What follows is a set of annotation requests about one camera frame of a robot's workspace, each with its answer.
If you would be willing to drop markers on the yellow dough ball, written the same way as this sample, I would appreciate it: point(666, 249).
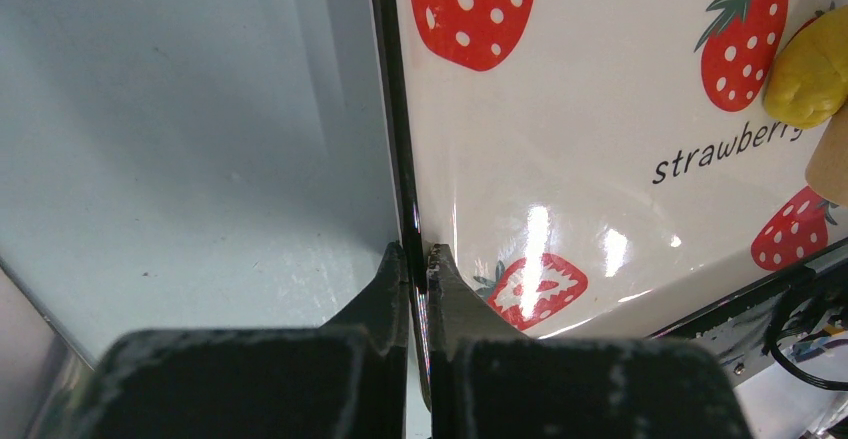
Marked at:
point(808, 81)

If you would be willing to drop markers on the white strawberry print tray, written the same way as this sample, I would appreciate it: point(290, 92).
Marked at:
point(597, 167)

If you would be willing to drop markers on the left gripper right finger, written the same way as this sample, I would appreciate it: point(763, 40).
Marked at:
point(487, 380)

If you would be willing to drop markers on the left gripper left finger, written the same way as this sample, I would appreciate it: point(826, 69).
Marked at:
point(344, 379)

